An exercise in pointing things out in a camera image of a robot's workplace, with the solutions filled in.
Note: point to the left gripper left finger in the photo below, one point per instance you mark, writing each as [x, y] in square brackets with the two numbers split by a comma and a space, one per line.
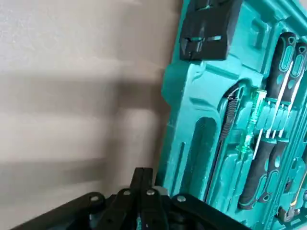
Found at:
[120, 210]

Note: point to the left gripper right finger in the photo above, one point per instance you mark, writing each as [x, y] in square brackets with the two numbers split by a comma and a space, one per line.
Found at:
[163, 213]

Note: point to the green plastic toolbox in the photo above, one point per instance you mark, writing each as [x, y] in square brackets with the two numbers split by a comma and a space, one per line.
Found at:
[182, 107]

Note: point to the black toolbox latch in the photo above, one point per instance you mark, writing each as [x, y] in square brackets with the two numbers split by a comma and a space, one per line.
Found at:
[208, 28]

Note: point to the clear green tester screwdriver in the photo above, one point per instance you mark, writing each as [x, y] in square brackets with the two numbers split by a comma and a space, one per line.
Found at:
[254, 112]

